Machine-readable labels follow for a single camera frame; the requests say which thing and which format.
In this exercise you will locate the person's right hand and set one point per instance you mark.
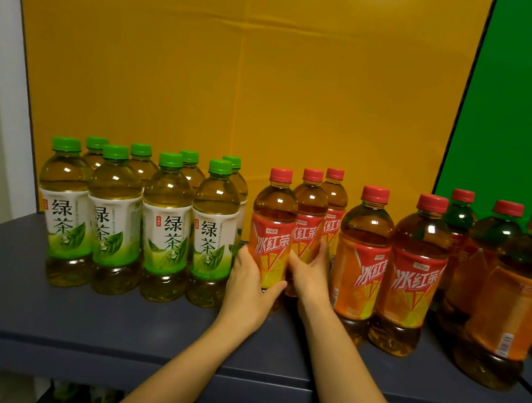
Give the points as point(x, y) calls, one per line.
point(313, 289)

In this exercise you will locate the person's left hand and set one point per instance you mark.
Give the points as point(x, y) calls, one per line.
point(249, 305)

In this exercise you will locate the red-capped amber tea bottle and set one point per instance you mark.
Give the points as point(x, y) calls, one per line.
point(310, 205)
point(366, 223)
point(513, 302)
point(421, 235)
point(276, 200)
point(478, 268)

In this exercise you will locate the person's right forearm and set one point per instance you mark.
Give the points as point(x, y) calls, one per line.
point(352, 398)

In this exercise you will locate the person's left forearm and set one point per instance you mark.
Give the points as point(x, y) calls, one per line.
point(182, 374)

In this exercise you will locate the orange backing board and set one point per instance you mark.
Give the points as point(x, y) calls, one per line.
point(214, 78)

